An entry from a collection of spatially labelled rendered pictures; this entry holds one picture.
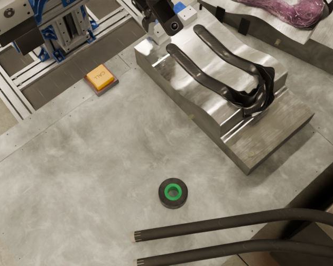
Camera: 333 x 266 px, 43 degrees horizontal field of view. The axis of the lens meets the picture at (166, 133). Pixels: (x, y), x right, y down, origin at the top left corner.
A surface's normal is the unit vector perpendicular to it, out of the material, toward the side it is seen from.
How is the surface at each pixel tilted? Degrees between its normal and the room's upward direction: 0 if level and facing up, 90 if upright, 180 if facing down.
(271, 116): 0
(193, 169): 0
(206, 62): 1
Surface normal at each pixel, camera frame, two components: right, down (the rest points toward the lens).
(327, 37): -0.02, -0.40
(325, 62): -0.54, 0.77
